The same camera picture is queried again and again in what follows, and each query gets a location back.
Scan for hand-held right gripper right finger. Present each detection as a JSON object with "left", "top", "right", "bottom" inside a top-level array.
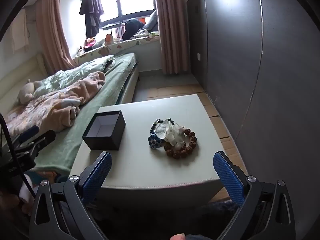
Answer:
[{"left": 212, "top": 151, "right": 297, "bottom": 240}]

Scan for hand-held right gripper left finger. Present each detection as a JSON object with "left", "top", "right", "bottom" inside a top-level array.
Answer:
[{"left": 29, "top": 151, "right": 113, "bottom": 240}]

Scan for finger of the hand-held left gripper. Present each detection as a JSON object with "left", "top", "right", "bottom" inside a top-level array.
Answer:
[
  {"left": 12, "top": 126, "right": 40, "bottom": 148},
  {"left": 15, "top": 129, "right": 56, "bottom": 160}
]

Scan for black gift box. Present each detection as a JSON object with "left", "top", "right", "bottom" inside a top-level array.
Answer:
[{"left": 82, "top": 110, "right": 126, "bottom": 151}]

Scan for brown seed bead bracelet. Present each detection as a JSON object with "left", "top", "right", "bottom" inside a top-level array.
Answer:
[{"left": 164, "top": 128, "right": 198, "bottom": 159}]

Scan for blue flower hair ornament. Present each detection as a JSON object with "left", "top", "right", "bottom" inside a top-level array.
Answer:
[{"left": 147, "top": 133, "right": 165, "bottom": 150}]

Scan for black bead bracelet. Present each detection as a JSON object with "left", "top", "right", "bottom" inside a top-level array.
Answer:
[{"left": 150, "top": 118, "right": 175, "bottom": 136}]

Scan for clear crystal bracelet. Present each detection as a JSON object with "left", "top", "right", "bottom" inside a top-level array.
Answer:
[{"left": 154, "top": 119, "right": 187, "bottom": 150}]

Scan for dark patterned cloth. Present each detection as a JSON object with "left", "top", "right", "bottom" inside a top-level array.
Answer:
[{"left": 200, "top": 199, "right": 241, "bottom": 221}]

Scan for white low table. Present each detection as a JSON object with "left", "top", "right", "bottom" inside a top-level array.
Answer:
[{"left": 69, "top": 94, "right": 227, "bottom": 198}]

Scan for beige plush toy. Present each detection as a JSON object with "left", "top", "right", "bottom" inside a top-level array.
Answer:
[{"left": 16, "top": 79, "right": 43, "bottom": 105}]

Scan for pink fleece blanket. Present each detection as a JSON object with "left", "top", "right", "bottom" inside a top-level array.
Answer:
[{"left": 5, "top": 71, "right": 107, "bottom": 133}]

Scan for pale green quilt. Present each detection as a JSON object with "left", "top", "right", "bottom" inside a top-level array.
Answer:
[{"left": 32, "top": 55, "right": 116, "bottom": 98}]

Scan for bed with green sheet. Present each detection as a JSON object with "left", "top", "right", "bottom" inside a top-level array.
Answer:
[{"left": 0, "top": 52, "right": 139, "bottom": 180}]

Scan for pink curtain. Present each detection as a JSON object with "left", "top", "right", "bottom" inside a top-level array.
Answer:
[
  {"left": 35, "top": 0, "right": 77, "bottom": 75},
  {"left": 153, "top": 0, "right": 193, "bottom": 75}
]

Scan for pink stuffed toy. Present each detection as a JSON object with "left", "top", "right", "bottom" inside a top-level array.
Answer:
[{"left": 84, "top": 37, "right": 97, "bottom": 49}]

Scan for patterned window seat cushion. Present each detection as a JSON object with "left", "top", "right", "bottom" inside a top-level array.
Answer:
[{"left": 75, "top": 34, "right": 160, "bottom": 65}]

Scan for hanging dark clothes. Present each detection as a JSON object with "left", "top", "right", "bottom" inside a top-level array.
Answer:
[{"left": 79, "top": 0, "right": 105, "bottom": 38}]

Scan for black bag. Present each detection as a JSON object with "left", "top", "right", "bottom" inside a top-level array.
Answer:
[{"left": 122, "top": 18, "right": 146, "bottom": 40}]

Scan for grey pillow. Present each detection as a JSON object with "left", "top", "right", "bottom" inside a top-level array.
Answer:
[{"left": 142, "top": 9, "right": 159, "bottom": 32}]

